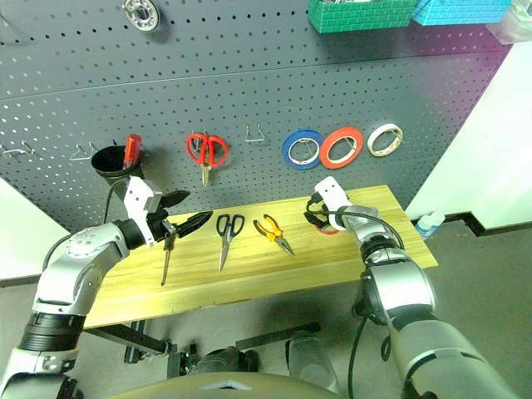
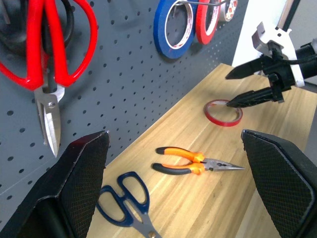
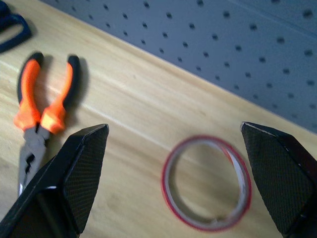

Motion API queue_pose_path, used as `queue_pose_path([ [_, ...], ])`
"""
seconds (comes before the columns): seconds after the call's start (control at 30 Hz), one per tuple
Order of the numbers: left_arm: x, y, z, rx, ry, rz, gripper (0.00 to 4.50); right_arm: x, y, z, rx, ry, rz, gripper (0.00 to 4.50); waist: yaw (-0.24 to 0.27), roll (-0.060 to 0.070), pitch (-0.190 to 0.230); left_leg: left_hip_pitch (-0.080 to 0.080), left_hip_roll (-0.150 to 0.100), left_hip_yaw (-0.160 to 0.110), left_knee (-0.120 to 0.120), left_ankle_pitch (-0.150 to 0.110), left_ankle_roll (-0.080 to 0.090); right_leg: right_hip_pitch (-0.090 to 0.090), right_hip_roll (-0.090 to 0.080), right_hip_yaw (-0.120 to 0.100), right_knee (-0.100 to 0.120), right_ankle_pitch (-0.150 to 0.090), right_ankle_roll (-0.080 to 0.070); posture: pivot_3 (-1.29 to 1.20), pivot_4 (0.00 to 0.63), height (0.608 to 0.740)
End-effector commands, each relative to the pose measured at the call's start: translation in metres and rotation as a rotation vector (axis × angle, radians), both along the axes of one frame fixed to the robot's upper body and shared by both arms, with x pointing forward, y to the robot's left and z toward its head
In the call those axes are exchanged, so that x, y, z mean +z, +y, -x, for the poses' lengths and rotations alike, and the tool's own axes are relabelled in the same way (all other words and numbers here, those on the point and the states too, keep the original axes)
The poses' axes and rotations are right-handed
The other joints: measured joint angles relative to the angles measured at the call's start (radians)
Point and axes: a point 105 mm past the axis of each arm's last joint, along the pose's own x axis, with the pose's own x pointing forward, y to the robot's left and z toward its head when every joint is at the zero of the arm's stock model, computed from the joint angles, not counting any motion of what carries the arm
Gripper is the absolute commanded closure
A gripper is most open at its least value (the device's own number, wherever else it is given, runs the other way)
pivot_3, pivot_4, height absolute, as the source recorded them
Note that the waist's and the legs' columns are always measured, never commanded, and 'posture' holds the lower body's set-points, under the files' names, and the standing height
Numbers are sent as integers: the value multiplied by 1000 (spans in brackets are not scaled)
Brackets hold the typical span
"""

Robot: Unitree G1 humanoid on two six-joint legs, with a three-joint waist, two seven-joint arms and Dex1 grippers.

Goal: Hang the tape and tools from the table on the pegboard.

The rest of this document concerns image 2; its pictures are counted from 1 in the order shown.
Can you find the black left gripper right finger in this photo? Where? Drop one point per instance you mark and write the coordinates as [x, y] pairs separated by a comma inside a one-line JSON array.
[[284, 186]]

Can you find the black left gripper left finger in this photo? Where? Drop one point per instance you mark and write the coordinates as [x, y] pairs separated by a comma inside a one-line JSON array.
[[74, 178]]

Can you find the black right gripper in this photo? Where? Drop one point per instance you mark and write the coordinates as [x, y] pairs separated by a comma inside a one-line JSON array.
[[281, 74]]

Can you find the thin red tape roll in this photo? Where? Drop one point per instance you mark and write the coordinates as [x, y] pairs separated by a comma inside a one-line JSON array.
[[223, 124]]

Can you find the orange black needle-nose pliers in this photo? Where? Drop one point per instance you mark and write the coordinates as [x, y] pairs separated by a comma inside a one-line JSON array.
[[195, 158]]

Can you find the wide red tape roll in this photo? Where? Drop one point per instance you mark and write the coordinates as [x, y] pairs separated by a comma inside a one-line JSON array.
[[200, 29]]

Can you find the white tape roll red print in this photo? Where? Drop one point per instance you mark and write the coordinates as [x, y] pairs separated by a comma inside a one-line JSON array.
[[231, 12]]

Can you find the blue tape roll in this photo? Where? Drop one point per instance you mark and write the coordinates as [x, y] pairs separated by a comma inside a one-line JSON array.
[[158, 37]]

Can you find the grey perforated pegboard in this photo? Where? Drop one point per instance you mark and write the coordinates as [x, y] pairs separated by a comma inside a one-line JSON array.
[[123, 86]]

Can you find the black round holder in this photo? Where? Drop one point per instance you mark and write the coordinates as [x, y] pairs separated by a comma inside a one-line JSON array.
[[10, 39]]

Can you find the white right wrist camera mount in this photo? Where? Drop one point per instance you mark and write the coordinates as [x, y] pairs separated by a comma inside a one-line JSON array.
[[284, 42]]

